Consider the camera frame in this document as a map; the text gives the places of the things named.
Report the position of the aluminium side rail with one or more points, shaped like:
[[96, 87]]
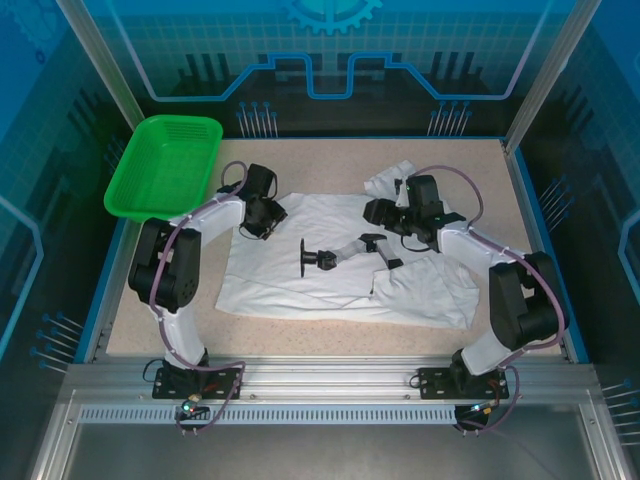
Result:
[[522, 200], [110, 330]]

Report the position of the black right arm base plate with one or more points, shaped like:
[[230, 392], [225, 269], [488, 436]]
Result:
[[435, 385]]

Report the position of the aluminium frame post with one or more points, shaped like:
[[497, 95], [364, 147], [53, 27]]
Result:
[[115, 75], [550, 75]]

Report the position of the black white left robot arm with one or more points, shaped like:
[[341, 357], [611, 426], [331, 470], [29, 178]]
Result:
[[175, 260]]

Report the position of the white t-shirt with black print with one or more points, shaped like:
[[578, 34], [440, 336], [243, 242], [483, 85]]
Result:
[[280, 280]]

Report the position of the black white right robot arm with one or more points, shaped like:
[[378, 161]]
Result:
[[520, 310]]

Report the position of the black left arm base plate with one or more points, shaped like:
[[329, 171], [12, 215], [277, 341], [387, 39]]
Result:
[[170, 385]]

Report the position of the green plastic basket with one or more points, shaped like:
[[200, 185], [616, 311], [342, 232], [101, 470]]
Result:
[[165, 165]]

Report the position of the aluminium mounting rail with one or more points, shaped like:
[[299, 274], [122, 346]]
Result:
[[325, 380]]

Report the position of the small connector with LED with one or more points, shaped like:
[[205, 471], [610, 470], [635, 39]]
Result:
[[487, 407], [191, 404]]

